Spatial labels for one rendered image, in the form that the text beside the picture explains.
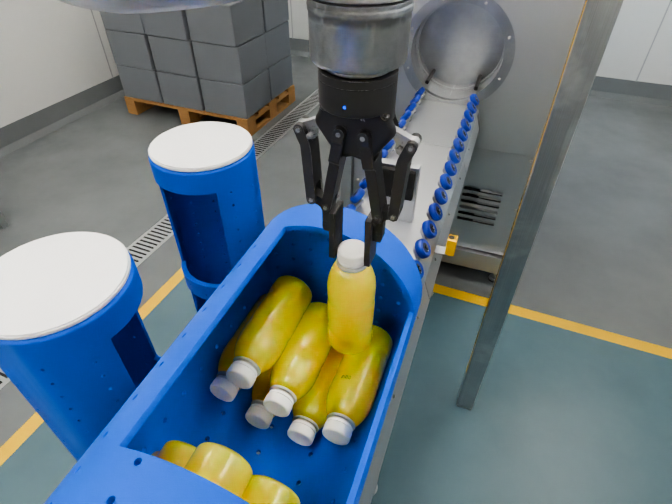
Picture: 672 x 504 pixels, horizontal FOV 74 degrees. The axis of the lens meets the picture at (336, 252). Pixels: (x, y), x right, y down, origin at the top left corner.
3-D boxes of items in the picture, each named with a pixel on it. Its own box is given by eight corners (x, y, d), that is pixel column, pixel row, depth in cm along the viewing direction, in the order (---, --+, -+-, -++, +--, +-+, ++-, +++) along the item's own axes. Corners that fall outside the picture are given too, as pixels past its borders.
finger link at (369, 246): (372, 206, 53) (378, 207, 53) (370, 251, 58) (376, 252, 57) (364, 221, 51) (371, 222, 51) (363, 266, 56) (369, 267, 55)
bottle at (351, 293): (358, 364, 64) (362, 282, 54) (319, 344, 67) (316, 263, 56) (379, 333, 69) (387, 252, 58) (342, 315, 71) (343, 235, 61)
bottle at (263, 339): (270, 288, 74) (217, 366, 62) (284, 266, 69) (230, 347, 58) (303, 310, 74) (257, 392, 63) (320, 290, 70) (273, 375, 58)
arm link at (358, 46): (329, -20, 42) (329, 46, 46) (288, 2, 36) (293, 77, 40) (425, -13, 40) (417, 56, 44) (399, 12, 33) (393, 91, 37)
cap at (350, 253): (358, 273, 55) (358, 262, 54) (331, 262, 57) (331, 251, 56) (373, 255, 58) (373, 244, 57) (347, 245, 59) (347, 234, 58)
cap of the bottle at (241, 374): (228, 367, 62) (221, 377, 60) (236, 355, 59) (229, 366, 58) (252, 382, 62) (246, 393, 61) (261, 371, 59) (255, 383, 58)
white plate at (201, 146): (170, 119, 134) (170, 123, 135) (130, 166, 113) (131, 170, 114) (261, 122, 133) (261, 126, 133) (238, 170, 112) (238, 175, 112)
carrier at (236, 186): (219, 315, 192) (198, 372, 171) (170, 122, 135) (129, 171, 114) (285, 320, 191) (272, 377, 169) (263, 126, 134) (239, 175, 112)
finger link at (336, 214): (334, 214, 52) (328, 213, 52) (334, 259, 57) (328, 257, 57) (343, 200, 54) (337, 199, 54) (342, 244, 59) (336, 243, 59)
